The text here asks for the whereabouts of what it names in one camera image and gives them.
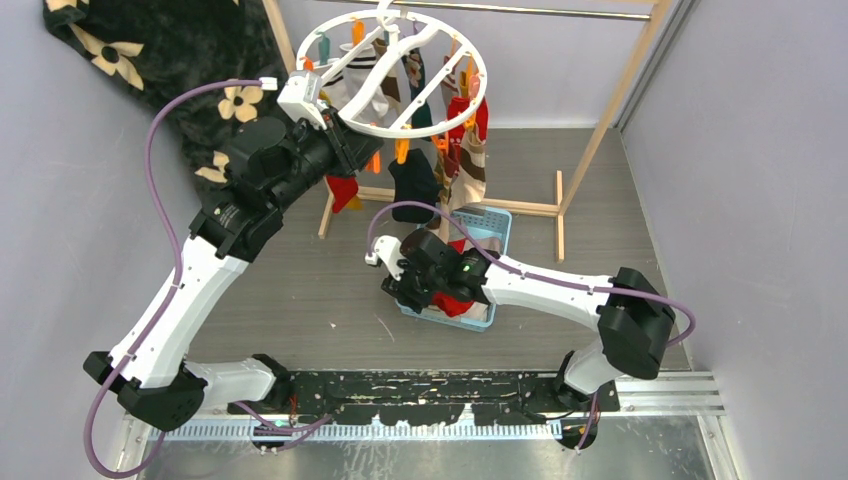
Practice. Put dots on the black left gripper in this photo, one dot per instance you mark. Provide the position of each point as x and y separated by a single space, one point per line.
355 147

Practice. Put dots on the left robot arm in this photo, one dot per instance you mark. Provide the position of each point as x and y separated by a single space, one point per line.
270 166

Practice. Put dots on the light blue sock basket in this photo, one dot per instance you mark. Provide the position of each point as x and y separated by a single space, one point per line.
489 229

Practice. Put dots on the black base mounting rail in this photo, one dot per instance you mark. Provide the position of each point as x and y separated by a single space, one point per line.
423 398

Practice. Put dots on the wooden clothes rack frame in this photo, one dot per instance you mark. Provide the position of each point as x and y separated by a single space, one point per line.
565 192

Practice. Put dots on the orange hanger clip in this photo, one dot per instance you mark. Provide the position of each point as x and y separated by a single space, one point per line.
375 164
402 147

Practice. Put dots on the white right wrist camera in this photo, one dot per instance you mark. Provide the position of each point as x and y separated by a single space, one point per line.
385 251

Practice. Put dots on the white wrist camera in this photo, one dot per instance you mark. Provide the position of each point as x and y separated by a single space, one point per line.
299 96
385 251

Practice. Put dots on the metal hanging rod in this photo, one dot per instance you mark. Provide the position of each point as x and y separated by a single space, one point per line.
536 11

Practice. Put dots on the green monkey face sock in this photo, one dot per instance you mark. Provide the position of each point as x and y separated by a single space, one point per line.
416 76

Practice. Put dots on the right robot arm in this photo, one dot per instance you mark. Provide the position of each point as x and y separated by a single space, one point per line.
630 321

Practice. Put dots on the white round clip hanger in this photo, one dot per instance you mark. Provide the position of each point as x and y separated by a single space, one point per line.
392 39

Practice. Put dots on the orange open hanger clip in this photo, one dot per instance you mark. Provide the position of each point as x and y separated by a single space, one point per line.
402 147

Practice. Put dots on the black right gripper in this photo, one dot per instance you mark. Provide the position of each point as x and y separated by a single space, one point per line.
401 290

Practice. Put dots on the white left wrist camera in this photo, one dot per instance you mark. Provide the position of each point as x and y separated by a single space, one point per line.
299 96

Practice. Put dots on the white black-striped sock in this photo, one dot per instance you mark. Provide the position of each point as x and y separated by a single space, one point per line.
343 86

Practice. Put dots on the black hanging sock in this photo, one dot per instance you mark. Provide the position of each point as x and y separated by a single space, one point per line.
414 181

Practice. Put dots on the black floral fleece blanket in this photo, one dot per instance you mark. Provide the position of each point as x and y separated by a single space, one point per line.
158 50

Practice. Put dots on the brown striped hanging sock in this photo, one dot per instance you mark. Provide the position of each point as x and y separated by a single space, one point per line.
460 170

